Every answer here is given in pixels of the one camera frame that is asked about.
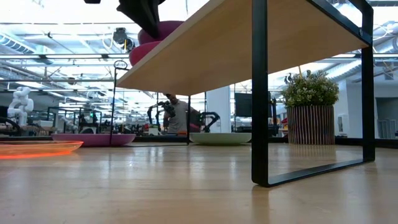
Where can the white robot figure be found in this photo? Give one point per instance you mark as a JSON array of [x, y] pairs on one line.
[[20, 105]]

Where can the large purple plate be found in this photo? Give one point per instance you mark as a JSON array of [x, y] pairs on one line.
[[169, 28]]

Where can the small purple plate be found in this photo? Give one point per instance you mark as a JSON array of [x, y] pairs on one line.
[[93, 140]]

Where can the person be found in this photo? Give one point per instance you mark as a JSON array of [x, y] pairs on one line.
[[182, 115]]

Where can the black background monitor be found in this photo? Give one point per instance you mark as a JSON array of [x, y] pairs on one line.
[[243, 104]]

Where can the orange translucent plate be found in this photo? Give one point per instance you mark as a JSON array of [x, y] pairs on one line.
[[37, 147]]

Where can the magenta plate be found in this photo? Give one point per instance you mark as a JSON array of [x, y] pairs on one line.
[[143, 51]]

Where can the black ceiling-hung device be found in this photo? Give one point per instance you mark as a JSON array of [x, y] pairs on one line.
[[119, 35]]

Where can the black background robot arm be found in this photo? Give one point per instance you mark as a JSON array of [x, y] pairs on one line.
[[168, 107], [211, 117]]

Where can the teal plate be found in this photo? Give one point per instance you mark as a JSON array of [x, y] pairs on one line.
[[220, 138]]

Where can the potted plant in ribbed pot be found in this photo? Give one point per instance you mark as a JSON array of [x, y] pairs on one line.
[[311, 124]]

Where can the wooden shelf with black legs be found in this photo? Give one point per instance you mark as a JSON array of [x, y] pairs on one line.
[[217, 46]]

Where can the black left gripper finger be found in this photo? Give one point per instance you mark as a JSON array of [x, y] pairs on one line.
[[144, 15]]

